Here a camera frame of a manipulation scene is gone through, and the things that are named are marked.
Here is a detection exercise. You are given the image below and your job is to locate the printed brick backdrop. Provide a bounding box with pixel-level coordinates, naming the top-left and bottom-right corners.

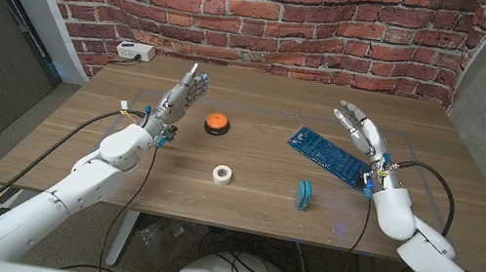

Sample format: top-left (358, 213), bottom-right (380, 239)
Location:
top-left (2, 0), bottom-right (486, 146)

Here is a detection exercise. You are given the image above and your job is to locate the white power strip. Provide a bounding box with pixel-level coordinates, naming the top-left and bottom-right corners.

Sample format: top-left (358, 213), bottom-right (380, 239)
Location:
top-left (114, 39), bottom-right (158, 64)

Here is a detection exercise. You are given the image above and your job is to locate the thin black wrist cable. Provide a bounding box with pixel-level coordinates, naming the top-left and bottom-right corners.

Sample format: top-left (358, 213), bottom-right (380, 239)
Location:
top-left (59, 131), bottom-right (161, 272)
top-left (347, 194), bottom-right (374, 255)

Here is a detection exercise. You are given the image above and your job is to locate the white tape roll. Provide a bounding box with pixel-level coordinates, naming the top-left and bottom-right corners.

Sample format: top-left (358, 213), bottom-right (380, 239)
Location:
top-left (209, 163), bottom-right (235, 188)

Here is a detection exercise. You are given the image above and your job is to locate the clear plastic bag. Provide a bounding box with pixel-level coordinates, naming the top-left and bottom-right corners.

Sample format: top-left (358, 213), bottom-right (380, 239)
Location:
top-left (129, 214), bottom-right (209, 272)

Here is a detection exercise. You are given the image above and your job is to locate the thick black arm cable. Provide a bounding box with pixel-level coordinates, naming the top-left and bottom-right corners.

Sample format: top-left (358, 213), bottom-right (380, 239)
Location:
top-left (0, 88), bottom-right (148, 272)
top-left (379, 155), bottom-right (464, 240)

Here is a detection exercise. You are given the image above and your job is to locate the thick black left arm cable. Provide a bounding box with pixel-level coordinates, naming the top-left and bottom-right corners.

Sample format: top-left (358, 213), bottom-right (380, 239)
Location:
top-left (0, 88), bottom-right (148, 272)

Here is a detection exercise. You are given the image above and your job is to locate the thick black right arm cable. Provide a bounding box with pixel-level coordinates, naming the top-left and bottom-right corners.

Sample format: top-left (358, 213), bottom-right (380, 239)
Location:
top-left (379, 155), bottom-right (464, 240)

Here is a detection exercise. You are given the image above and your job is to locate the orange button with black base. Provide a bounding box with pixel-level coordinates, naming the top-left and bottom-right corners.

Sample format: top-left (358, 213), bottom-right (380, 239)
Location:
top-left (202, 109), bottom-right (234, 138)

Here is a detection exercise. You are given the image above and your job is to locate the thin black left wrist cable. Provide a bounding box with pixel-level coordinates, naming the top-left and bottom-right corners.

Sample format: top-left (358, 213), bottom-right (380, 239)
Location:
top-left (59, 131), bottom-right (161, 272)

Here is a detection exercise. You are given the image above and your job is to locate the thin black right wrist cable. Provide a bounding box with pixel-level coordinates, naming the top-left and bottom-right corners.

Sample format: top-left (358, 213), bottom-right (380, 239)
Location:
top-left (347, 194), bottom-right (374, 255)

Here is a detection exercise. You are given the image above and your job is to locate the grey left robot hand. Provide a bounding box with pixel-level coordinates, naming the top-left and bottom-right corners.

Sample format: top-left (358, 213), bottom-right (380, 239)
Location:
top-left (142, 56), bottom-right (213, 146)

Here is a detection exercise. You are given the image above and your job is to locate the blue circuit board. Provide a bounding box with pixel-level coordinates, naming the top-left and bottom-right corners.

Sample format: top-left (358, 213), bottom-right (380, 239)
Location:
top-left (280, 123), bottom-right (380, 194)

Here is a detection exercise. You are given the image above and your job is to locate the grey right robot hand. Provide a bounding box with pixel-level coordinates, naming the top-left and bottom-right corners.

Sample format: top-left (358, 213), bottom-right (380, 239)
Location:
top-left (321, 98), bottom-right (415, 194)

